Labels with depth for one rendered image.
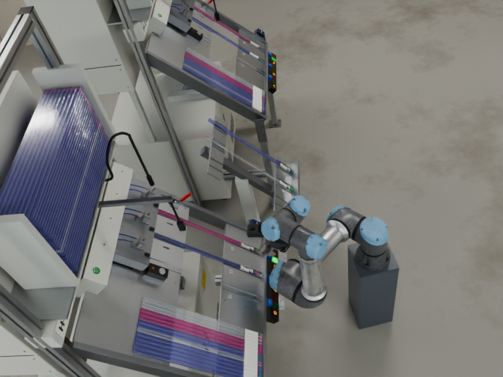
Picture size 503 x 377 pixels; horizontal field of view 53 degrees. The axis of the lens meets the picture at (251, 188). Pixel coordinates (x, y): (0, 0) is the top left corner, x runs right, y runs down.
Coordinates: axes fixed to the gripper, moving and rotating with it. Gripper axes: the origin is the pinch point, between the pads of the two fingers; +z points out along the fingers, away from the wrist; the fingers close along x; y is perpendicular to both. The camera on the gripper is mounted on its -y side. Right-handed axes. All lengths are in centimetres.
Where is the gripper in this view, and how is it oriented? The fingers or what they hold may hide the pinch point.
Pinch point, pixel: (259, 252)
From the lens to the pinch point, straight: 201.6
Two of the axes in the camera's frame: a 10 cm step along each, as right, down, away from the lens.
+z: -3.5, 5.9, 7.3
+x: 0.2, -7.7, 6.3
